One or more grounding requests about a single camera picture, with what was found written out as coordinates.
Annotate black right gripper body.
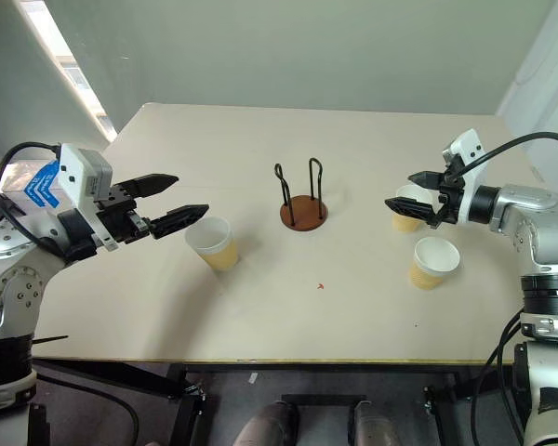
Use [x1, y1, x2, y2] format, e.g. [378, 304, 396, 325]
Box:
[429, 154, 469, 230]

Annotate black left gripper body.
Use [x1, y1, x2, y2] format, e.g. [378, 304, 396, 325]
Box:
[94, 182, 151, 244]

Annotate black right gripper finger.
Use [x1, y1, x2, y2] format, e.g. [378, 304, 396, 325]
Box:
[407, 170, 446, 191]
[383, 197, 441, 226]

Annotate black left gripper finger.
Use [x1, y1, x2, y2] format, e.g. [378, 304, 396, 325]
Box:
[140, 203, 211, 241]
[119, 173, 180, 200]

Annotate tan paper cup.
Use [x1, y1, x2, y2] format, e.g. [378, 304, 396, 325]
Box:
[183, 215, 240, 272]
[390, 183, 434, 234]
[408, 236, 462, 292]

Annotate grey box with blue label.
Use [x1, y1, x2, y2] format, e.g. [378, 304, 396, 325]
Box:
[1, 159, 62, 211]

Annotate bright window strip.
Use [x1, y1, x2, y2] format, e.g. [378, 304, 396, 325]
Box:
[26, 0, 118, 146]

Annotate dark rounded shape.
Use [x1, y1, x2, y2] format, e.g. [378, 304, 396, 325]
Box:
[352, 400, 404, 446]
[232, 400, 299, 446]

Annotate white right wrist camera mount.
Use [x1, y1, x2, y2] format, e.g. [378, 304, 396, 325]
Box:
[441, 128, 488, 225]

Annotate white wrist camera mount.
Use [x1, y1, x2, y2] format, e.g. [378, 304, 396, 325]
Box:
[55, 142, 118, 253]
[441, 128, 488, 225]

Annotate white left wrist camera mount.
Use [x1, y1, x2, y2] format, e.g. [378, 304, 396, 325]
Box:
[55, 142, 118, 253]

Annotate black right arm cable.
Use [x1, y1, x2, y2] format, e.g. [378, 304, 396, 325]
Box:
[448, 131, 558, 183]

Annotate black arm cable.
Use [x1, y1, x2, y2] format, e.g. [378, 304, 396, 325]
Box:
[0, 140, 62, 257]
[448, 131, 558, 183]

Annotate brown cup holder stand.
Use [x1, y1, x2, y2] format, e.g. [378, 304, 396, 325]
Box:
[273, 157, 330, 232]

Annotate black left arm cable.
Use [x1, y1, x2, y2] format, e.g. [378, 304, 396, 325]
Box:
[0, 140, 62, 257]

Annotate black metal table frame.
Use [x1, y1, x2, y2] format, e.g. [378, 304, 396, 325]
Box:
[31, 356, 513, 446]

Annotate black right body cables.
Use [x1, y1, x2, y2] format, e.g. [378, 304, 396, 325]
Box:
[469, 309, 527, 446]

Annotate black floor cable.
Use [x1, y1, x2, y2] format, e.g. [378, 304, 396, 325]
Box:
[31, 370, 141, 446]

